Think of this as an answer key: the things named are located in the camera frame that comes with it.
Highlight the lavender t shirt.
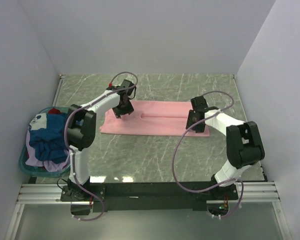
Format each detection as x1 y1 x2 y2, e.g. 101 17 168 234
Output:
25 131 70 173

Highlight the purple cable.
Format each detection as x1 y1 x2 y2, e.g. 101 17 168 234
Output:
171 91 245 218
63 71 139 222

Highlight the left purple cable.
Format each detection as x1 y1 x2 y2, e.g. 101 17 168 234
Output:
63 71 139 222

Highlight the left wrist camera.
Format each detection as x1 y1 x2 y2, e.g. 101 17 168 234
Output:
107 79 136 96

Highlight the red garment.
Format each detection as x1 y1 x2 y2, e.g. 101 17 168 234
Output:
48 108 62 115

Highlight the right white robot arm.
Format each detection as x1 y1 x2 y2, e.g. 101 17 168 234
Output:
186 107 265 200

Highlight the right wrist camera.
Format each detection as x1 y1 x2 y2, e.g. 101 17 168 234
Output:
190 95 209 113

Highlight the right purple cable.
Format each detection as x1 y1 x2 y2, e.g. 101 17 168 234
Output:
171 91 245 218

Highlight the teal laundry basket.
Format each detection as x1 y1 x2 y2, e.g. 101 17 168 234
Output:
19 106 73 179

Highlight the black base beam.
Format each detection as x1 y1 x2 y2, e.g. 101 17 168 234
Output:
60 181 239 215

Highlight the pink t shirt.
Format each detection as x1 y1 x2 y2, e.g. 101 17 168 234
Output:
99 99 211 138

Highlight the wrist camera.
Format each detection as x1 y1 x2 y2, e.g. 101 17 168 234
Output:
190 95 209 113
107 79 136 96

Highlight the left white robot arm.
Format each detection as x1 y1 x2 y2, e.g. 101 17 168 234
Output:
64 85 136 201

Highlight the blue printed t shirt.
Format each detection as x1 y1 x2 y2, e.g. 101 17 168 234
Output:
28 112 67 164

